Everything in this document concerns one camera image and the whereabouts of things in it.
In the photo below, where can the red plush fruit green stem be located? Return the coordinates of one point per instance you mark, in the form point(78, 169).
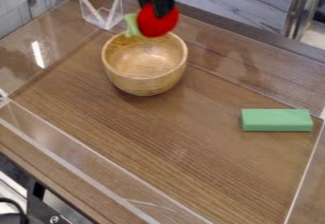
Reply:
point(145, 23)

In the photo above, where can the wooden bowl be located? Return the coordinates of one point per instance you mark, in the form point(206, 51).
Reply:
point(145, 66)

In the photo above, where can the metal table leg background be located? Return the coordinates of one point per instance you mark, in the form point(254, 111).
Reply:
point(300, 18)

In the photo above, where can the green rectangular block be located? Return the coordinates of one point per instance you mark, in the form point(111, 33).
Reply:
point(284, 120)

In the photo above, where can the clear acrylic corner bracket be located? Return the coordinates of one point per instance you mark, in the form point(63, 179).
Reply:
point(105, 18)

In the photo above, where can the clear acrylic tray wall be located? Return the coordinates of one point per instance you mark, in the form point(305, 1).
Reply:
point(105, 191)

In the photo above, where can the black table leg bracket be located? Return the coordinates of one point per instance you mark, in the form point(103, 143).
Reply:
point(40, 213)

